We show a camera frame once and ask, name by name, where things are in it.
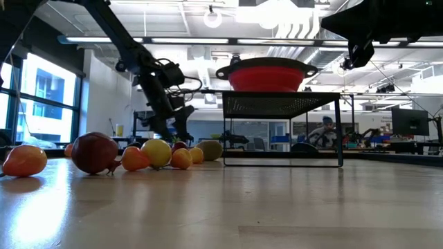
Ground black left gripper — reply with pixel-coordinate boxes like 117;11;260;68
138;65;195;143

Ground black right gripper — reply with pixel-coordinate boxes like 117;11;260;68
320;0;416;68

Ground yellow lemon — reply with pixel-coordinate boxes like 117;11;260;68
140;138;173;170

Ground red collapsible colander bowl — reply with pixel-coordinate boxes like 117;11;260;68
215;57;319;93

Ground olive green round fruit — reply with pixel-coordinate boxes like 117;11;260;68
195;139;224;162

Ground orange pear-shaped fruit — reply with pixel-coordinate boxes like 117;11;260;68
1;145;48;178

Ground long ceiling light strip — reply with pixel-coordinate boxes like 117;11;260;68
57;34;443;48

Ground black perforated metal shelf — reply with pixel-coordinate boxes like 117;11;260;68
221;90;345;168

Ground round ceiling lamp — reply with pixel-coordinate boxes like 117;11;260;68
203;7;224;29

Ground black computer monitor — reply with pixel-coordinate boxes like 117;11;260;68
391;107;431;137

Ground person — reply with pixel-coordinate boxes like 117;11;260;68
307;116;339;150

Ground large window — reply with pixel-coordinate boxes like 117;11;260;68
0;51;83;146

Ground black left camera cable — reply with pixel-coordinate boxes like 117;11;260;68
155;57;204;103

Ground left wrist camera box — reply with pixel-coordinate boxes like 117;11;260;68
157;62;186;89

